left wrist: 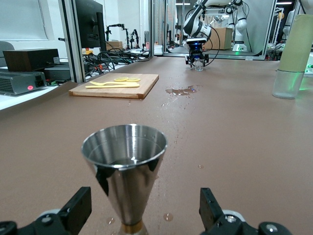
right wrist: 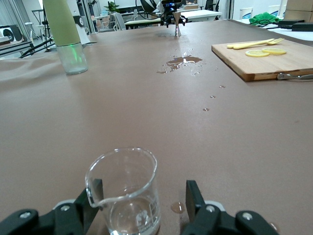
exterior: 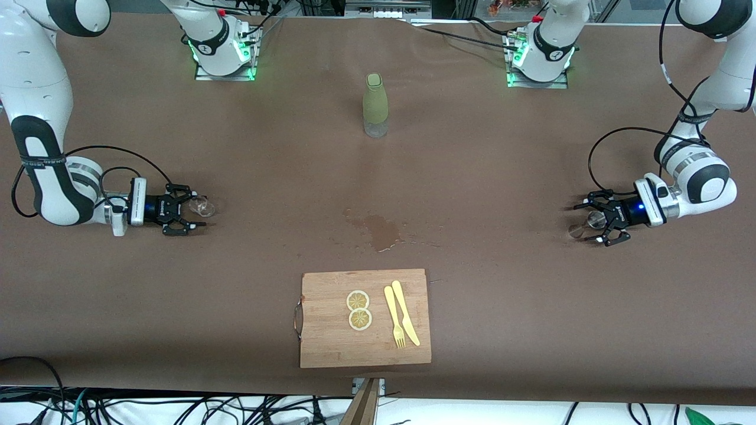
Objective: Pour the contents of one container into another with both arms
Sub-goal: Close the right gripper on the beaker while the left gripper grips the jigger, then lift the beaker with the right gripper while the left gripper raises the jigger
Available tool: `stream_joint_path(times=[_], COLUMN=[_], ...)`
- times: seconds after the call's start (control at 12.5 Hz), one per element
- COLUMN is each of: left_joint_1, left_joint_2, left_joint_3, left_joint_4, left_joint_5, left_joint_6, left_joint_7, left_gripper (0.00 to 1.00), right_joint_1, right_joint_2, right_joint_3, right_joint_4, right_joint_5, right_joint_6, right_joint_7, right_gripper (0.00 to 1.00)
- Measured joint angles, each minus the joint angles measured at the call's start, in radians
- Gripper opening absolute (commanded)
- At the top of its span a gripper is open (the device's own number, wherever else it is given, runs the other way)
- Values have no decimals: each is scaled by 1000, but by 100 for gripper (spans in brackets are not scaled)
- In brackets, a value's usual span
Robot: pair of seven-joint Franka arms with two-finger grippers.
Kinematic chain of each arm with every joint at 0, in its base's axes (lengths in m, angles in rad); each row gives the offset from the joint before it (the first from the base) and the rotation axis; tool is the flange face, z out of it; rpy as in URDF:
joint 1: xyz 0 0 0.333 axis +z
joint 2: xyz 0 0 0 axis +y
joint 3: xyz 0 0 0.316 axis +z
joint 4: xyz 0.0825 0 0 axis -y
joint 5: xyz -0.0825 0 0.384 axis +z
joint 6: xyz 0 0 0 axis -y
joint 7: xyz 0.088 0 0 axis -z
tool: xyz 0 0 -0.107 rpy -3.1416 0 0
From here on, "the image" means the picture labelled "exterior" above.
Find wooden beam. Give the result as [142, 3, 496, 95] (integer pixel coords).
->
[340, 378, 382, 425]

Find yellow plastic fork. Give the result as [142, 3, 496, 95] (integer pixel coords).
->
[384, 286, 406, 349]

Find black looped cable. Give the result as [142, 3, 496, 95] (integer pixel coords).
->
[0, 356, 66, 408]

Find green sleeved glass bottle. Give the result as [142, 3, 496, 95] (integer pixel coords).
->
[362, 73, 389, 139]

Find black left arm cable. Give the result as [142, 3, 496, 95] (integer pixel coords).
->
[588, 0, 712, 195]

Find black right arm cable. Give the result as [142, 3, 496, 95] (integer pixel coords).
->
[12, 146, 173, 219]

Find yellow plastic knife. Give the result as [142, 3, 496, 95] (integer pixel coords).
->
[392, 280, 421, 346]

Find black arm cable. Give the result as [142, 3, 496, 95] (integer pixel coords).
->
[588, 0, 712, 195]
[12, 146, 173, 219]

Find wooden cutting board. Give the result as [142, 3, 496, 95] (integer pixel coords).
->
[294, 269, 432, 369]

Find black power cable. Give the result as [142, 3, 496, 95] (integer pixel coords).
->
[408, 18, 523, 54]

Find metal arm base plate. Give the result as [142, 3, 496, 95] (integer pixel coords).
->
[505, 30, 571, 89]
[195, 21, 260, 81]

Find steel cone jigger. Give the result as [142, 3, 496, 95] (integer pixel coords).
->
[568, 211, 607, 239]

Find brown table cover sheet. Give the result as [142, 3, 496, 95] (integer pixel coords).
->
[0, 11, 756, 408]

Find teal cable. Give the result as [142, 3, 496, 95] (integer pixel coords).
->
[70, 390, 89, 425]

